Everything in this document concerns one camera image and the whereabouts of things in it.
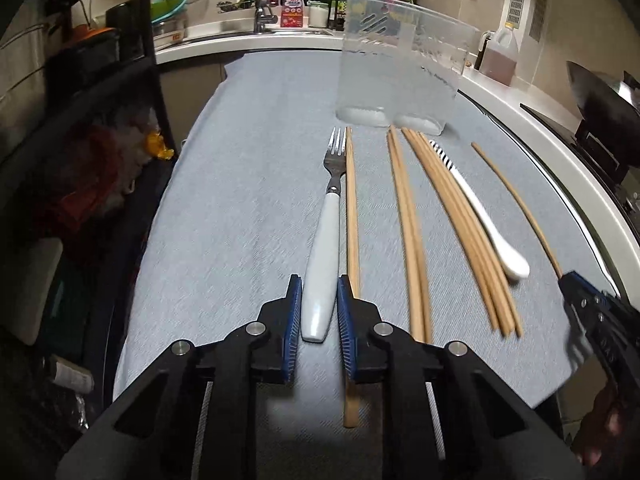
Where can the plastic jug brown liquid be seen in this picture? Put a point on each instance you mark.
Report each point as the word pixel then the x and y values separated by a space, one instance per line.
pixel 500 55

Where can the green plastic bowl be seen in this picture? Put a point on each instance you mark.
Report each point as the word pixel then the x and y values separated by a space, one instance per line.
pixel 163 10

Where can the wooden chopstick bundle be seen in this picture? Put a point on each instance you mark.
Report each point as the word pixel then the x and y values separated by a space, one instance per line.
pixel 490 281
pixel 456 217
pixel 504 303

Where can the wooden chopstick pair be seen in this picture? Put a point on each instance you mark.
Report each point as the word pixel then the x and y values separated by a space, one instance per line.
pixel 420 254
pixel 414 291

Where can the wooden chopstick beside fork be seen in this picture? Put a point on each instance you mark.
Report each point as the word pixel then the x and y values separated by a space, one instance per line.
pixel 351 401

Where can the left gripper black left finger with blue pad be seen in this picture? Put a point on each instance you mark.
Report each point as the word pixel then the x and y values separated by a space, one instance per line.
pixel 194 407

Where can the gas stove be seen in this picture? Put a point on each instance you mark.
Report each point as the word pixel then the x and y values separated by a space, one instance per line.
pixel 621 182

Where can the white handled metal fork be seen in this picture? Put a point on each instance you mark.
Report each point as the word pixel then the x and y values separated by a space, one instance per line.
pixel 321 274

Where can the wooden chopstick bundle middle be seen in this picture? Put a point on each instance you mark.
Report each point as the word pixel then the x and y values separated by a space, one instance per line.
pixel 490 281

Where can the clear plastic container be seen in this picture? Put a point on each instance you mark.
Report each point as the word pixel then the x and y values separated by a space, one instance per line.
pixel 401 65

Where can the wooden chopstick pair left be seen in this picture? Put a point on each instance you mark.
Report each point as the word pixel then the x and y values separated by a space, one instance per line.
pixel 414 291

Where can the wooden chopstick bundle right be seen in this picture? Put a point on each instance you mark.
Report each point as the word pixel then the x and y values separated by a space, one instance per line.
pixel 504 303

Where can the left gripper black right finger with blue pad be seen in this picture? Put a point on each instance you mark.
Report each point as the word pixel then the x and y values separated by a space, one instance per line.
pixel 446 414

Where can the grey blue table cloth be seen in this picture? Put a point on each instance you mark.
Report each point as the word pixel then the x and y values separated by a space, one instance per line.
pixel 237 221

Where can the lone wooden chopstick far right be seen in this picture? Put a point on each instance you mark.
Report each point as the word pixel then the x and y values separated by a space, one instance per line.
pixel 524 209

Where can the white striped handle utensil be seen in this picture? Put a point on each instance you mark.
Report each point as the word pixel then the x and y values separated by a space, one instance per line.
pixel 513 264

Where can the wooden chopstick bundle left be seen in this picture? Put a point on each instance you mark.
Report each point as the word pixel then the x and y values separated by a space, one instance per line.
pixel 456 217

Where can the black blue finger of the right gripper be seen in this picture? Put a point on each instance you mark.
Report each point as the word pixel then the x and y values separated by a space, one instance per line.
pixel 612 328

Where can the wooden chopstick pair right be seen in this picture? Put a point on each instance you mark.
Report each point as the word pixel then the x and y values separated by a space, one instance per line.
pixel 420 254

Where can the pink dish soap bottle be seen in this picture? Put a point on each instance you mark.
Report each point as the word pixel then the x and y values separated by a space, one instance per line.
pixel 292 13

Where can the white small container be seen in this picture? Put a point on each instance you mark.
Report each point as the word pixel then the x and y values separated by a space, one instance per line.
pixel 318 14

